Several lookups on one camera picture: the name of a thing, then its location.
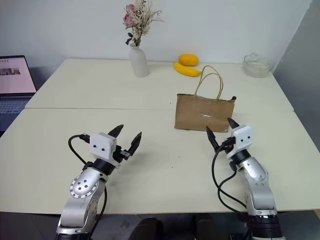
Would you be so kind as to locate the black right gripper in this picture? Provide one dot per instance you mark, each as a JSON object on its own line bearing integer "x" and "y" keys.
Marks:
{"x": 228, "y": 145}

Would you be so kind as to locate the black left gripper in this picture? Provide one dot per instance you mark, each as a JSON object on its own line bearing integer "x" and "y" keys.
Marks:
{"x": 119, "y": 155}

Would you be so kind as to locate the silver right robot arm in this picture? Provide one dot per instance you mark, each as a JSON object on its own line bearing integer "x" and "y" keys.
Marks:
{"x": 260, "y": 187}

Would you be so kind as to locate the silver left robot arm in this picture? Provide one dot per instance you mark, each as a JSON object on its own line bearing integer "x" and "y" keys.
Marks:
{"x": 82, "y": 187}

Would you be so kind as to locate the yellow banana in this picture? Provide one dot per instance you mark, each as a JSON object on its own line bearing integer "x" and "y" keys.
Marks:
{"x": 186, "y": 70}

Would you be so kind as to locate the clear glass bowl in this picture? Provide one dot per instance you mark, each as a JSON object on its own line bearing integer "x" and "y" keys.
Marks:
{"x": 257, "y": 66}

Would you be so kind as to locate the white ceramic vase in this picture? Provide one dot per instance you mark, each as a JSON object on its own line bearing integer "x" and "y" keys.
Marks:
{"x": 138, "y": 61}

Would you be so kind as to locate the round yellow orange fruit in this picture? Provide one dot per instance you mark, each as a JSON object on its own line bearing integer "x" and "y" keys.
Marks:
{"x": 188, "y": 60}

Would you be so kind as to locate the dark rounded shape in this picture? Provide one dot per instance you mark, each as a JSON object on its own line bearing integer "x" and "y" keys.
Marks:
{"x": 150, "y": 228}

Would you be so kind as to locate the dried pink flower bouquet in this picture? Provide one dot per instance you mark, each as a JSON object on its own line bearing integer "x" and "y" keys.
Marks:
{"x": 140, "y": 17}

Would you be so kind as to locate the open laptop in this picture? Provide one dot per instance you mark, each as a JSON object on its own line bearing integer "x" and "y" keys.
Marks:
{"x": 13, "y": 80}

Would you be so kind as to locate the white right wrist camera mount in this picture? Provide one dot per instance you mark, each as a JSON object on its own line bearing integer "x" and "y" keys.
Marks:
{"x": 243, "y": 137}

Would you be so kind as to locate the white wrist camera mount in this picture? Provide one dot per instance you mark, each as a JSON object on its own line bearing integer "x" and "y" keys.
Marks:
{"x": 101, "y": 146}
{"x": 243, "y": 137}

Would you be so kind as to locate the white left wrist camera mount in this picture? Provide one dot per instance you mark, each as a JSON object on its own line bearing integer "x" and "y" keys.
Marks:
{"x": 101, "y": 146}

